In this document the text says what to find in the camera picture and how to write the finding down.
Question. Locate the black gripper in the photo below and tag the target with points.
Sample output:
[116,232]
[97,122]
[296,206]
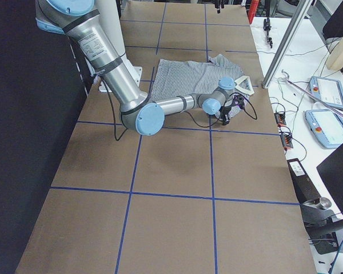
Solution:
[224,113]

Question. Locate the black stand with knob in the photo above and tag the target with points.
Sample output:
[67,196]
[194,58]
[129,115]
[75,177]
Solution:
[324,227]

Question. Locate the black box with label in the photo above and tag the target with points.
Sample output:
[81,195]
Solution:
[303,186]

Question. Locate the orange black terminal strip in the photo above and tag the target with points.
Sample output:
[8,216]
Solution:
[284,131]

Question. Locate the aluminium frame post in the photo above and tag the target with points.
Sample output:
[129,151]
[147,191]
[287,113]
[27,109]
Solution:
[293,26]

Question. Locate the black monitor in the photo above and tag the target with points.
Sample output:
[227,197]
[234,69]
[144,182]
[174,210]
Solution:
[331,173]

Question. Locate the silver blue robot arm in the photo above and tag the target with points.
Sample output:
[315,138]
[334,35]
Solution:
[95,27]

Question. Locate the lower teach pendant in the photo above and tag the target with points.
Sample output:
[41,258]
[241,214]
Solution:
[326,126]

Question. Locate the black tool on white table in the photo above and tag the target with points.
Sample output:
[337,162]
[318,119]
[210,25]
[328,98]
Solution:
[267,28]

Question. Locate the teach pendant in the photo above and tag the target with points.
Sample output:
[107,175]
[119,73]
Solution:
[326,126]
[328,90]

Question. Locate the upper teach pendant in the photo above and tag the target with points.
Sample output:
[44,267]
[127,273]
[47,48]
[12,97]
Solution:
[328,90]

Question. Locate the blue white striped polo shirt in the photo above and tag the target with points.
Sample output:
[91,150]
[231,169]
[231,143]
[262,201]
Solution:
[181,86]

